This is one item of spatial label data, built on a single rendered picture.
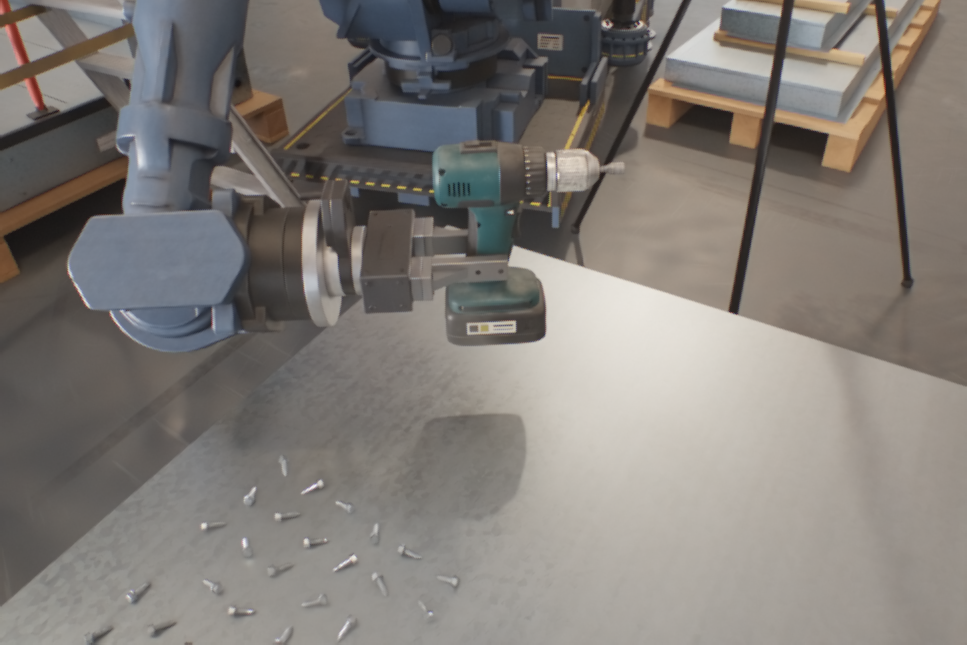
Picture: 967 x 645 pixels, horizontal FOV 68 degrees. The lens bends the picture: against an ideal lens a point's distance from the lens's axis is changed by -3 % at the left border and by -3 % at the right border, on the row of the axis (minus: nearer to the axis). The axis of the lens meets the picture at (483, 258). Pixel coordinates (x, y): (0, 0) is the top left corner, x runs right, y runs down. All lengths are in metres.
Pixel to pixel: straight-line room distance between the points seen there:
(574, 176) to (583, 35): 2.00
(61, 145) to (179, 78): 1.89
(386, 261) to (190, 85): 0.29
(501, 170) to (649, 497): 0.37
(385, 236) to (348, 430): 0.23
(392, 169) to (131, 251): 1.44
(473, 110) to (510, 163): 1.40
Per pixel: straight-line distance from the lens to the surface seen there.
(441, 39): 2.08
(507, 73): 2.38
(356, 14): 2.10
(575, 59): 2.75
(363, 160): 2.21
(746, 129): 2.98
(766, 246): 2.42
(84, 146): 2.79
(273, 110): 3.10
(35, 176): 2.74
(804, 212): 2.64
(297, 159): 2.30
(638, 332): 0.99
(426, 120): 2.19
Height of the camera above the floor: 1.29
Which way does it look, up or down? 35 degrees down
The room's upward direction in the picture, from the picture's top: 2 degrees counter-clockwise
